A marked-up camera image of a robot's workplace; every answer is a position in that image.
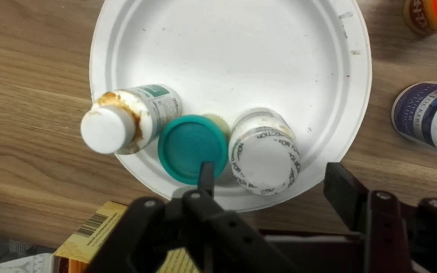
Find white bottle blue label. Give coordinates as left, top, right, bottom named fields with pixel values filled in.
left=390, top=80, right=437, bottom=164

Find orange lid yellow tub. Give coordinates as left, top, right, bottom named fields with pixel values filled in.
left=401, top=0, right=437, bottom=38

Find teal lid small tub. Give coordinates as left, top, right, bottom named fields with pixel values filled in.
left=156, top=114, right=231, bottom=186

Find open yellow cardboard box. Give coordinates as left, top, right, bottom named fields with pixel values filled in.
left=0, top=200, right=200, bottom=273

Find white pill bottle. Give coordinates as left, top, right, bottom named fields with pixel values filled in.
left=226, top=106, right=302, bottom=197

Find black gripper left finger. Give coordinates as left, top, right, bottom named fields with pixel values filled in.
left=94, top=161, right=307, bottom=273

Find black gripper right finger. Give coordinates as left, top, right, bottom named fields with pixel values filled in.
left=323, top=161, right=437, bottom=273

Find white paper plate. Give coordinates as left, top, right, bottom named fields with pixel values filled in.
left=87, top=0, right=375, bottom=214

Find white bottle green label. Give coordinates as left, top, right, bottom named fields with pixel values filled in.
left=79, top=83, right=185, bottom=156

